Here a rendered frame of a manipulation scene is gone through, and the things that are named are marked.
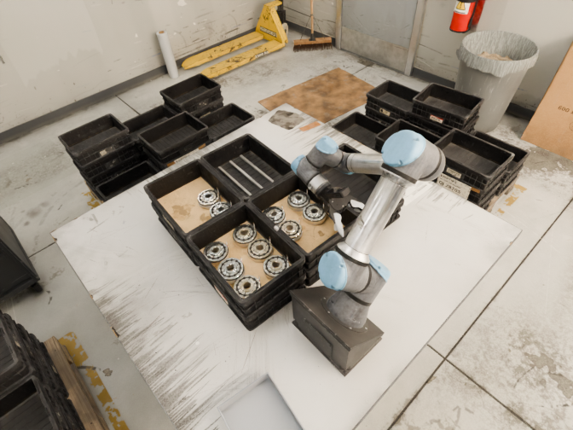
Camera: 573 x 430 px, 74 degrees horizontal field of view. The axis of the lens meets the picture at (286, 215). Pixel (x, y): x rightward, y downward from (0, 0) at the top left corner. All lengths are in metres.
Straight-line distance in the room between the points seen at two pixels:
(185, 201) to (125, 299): 0.50
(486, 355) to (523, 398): 0.24
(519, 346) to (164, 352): 1.86
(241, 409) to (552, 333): 1.83
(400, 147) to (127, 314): 1.24
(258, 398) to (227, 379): 0.13
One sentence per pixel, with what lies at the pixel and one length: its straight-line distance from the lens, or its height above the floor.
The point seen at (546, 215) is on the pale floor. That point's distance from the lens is 3.24.
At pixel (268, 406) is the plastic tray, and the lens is 1.43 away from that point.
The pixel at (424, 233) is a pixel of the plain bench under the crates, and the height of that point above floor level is 0.70.
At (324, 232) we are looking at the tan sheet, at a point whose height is 0.83.
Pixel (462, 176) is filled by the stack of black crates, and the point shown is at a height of 0.52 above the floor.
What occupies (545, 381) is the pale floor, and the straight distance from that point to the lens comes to 2.50.
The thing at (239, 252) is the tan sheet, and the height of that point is 0.83.
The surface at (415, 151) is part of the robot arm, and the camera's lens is 1.12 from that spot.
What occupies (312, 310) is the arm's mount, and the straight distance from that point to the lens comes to 1.29.
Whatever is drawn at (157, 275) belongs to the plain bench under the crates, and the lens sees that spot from 1.78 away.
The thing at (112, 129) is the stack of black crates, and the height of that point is 0.49.
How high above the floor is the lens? 2.08
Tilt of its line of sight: 48 degrees down
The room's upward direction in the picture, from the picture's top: 5 degrees counter-clockwise
